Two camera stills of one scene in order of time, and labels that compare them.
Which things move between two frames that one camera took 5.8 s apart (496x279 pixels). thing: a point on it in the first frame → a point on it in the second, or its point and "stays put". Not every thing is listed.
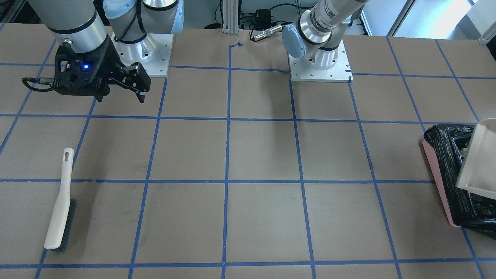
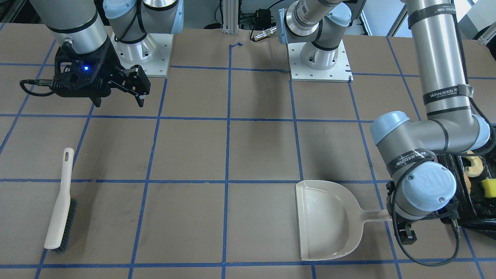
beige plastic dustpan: [478, 173] → [330, 222]
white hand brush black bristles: [60, 233] stays put
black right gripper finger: [134, 77] stays put
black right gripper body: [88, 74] stays put
